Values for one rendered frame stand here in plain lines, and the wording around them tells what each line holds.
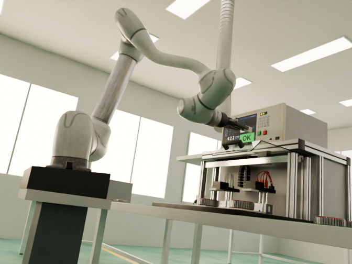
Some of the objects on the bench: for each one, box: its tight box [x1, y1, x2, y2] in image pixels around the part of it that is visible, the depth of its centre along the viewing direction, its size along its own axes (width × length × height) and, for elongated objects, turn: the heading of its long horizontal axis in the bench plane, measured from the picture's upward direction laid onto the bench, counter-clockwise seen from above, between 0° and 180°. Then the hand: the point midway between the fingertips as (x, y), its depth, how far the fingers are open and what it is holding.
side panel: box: [317, 156, 352, 222], centre depth 148 cm, size 28×3×32 cm, turn 150°
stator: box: [229, 200, 255, 211], centre depth 141 cm, size 11×11×4 cm
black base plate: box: [152, 202, 314, 223], centre depth 151 cm, size 47×64×2 cm
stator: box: [314, 216, 346, 227], centre depth 121 cm, size 11×11×4 cm
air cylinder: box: [254, 203, 273, 215], centre depth 149 cm, size 5×8×6 cm
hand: (246, 129), depth 156 cm, fingers closed
